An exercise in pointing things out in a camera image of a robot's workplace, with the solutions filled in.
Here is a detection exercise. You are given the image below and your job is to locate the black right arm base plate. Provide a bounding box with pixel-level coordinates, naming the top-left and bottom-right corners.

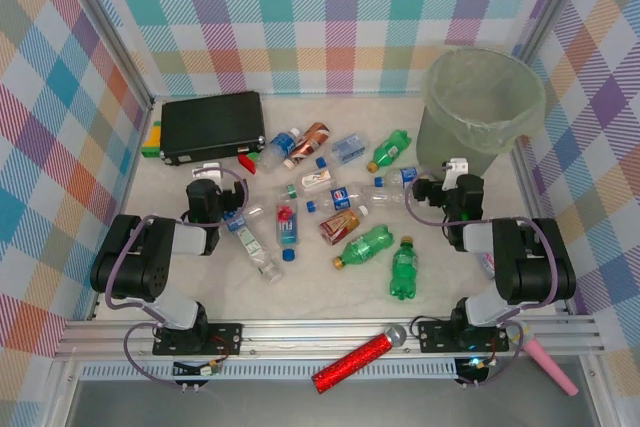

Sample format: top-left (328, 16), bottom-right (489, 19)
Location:
top-left (417, 319), bottom-right (511, 354)

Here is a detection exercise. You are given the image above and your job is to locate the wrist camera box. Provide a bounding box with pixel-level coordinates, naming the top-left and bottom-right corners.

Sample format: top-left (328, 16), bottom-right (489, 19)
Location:
top-left (442, 157), bottom-right (472, 189)
top-left (192, 161), bottom-right (221, 181)

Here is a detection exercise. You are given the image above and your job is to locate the clear Pepsi bottle blue cap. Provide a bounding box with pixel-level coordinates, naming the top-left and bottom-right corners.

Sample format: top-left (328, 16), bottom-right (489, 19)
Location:
top-left (305, 184), bottom-right (374, 213)

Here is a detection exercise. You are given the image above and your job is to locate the slotted grey cable duct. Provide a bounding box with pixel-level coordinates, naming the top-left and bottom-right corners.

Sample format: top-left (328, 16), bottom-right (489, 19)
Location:
top-left (79, 364), bottom-right (464, 381)

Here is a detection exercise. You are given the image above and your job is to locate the clear bottle blue label white cap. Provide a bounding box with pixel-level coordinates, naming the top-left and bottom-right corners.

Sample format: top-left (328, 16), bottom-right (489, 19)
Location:
top-left (257, 126), bottom-right (302, 176)

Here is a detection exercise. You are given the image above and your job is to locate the clear bottle green white label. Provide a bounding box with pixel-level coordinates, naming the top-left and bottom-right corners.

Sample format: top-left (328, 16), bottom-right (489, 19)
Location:
top-left (232, 224), bottom-right (285, 283)

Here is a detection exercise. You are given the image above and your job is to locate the pink toy microphone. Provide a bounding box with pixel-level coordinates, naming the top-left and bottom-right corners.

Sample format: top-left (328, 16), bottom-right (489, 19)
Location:
top-left (504, 321), bottom-right (580, 397)

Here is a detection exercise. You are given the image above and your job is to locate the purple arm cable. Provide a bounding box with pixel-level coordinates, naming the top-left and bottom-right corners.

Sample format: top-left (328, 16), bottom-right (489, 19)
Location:
top-left (102, 168), bottom-right (250, 388)
top-left (404, 166), bottom-right (560, 391)

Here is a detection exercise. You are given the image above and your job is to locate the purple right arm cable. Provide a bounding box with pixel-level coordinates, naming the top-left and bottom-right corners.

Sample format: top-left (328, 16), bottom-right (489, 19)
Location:
top-left (404, 166), bottom-right (560, 391)

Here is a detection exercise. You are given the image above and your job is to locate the white label bottle green cap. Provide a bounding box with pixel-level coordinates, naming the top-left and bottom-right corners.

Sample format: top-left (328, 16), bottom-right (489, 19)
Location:
top-left (285, 169), bottom-right (335, 198)

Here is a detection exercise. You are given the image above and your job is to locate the aluminium frame post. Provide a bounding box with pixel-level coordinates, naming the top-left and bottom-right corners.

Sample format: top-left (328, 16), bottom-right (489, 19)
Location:
top-left (512, 0), bottom-right (594, 61)
top-left (62, 0), bottom-right (154, 113)

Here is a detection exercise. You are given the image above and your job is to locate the green mesh waste bin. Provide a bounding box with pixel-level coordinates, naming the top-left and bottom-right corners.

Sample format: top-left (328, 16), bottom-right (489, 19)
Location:
top-left (415, 46), bottom-right (547, 182)

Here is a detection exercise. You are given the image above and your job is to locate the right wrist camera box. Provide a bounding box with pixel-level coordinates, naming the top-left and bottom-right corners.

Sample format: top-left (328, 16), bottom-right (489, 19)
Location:
top-left (442, 157), bottom-right (472, 189)

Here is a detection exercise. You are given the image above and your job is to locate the copper brown bottle white cap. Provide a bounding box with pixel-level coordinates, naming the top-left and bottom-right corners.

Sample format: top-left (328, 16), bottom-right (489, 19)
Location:
top-left (282, 121), bottom-right (332, 171)

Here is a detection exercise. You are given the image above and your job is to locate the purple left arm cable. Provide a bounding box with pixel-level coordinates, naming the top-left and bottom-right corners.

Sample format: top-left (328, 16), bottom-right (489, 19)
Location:
top-left (102, 168), bottom-right (250, 388)

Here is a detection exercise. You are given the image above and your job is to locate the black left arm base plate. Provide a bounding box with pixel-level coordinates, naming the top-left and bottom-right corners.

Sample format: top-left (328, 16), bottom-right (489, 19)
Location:
top-left (152, 321), bottom-right (244, 356)

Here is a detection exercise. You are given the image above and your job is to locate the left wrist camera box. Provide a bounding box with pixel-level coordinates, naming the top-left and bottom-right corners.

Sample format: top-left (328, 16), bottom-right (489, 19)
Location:
top-left (192, 161), bottom-right (221, 181)

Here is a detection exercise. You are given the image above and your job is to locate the aluminium frame rail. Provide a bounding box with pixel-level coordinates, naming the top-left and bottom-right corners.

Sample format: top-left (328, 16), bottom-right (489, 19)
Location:
top-left (54, 314), bottom-right (606, 363)

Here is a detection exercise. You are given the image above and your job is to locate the yellow green toy block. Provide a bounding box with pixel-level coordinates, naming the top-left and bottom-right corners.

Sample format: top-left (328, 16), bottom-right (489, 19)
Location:
top-left (140, 120), bottom-right (164, 161)

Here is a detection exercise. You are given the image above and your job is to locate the Fiji water bottle blue cap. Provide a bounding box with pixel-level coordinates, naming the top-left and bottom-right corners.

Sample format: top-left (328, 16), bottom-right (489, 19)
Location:
top-left (274, 199), bottom-right (301, 263)

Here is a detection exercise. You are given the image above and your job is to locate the tea bottle red gold label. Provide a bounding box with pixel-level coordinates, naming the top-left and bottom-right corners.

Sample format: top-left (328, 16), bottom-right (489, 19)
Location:
top-left (318, 204), bottom-right (370, 247)

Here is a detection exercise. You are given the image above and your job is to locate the small wire connector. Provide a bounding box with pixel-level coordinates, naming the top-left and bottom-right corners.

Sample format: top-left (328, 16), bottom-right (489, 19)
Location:
top-left (172, 359), bottom-right (221, 379)
top-left (457, 356), bottom-right (494, 383)

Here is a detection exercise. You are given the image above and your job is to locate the black hard case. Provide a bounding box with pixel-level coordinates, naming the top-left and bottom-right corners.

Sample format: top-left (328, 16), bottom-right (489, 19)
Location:
top-left (159, 90), bottom-right (267, 167)

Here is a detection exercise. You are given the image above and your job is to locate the red glitter toy microphone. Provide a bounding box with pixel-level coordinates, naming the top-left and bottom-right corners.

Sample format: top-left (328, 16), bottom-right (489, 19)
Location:
top-left (310, 325), bottom-right (407, 394)

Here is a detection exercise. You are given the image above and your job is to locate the green plastic bottle gold cap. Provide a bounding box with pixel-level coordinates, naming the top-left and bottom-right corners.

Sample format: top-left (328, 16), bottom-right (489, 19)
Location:
top-left (332, 224), bottom-right (396, 271)
top-left (388, 235), bottom-right (419, 301)
top-left (366, 129), bottom-right (412, 174)

